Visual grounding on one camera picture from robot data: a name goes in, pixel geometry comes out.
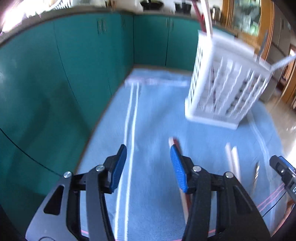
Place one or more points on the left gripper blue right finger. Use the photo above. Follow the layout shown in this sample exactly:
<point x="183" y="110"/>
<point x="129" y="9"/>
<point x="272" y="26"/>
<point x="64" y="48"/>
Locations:
<point x="237" y="216"/>

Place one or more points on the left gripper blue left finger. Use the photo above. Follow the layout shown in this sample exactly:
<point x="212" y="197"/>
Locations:
<point x="58" y="217"/>

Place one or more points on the silver metal spoon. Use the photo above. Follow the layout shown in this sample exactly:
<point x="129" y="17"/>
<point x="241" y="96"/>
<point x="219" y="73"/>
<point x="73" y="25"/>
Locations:
<point x="256" y="174"/>

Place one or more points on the cream white chopstick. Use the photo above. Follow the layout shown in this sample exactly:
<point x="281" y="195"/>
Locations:
<point x="236" y="163"/>

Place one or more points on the light pink chopstick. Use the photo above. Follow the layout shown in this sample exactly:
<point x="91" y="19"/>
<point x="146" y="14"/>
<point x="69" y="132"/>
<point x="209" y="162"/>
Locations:
<point x="186" y="214"/>

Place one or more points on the dark red chopstick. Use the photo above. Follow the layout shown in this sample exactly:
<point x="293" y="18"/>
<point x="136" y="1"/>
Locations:
<point x="185" y="198"/>

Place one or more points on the teal lower kitchen cabinets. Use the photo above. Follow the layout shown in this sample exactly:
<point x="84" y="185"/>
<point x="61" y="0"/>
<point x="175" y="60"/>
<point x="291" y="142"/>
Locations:
<point x="57" y="77"/>

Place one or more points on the white plastic utensil basket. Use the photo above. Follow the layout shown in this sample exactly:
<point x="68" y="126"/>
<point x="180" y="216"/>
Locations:
<point x="227" y="80"/>

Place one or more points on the silver refrigerator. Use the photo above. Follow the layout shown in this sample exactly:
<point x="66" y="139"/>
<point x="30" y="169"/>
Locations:
<point x="280" y="48"/>

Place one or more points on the blue striped table cloth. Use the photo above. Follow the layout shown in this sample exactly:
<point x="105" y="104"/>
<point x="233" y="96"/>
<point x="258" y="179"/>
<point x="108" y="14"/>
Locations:
<point x="144" y="113"/>

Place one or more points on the wooden glass sliding door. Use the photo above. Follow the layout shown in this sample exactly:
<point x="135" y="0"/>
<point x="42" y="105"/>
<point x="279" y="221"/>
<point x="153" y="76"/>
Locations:
<point x="249" y="20"/>

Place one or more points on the stainless steel pressure cooker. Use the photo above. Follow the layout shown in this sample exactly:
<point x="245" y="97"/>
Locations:
<point x="215" y="14"/>

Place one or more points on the black cooking pot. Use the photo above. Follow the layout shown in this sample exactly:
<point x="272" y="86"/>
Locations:
<point x="183" y="7"/>

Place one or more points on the black wok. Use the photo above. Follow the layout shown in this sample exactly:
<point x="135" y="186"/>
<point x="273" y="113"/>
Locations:
<point x="150" y="5"/>

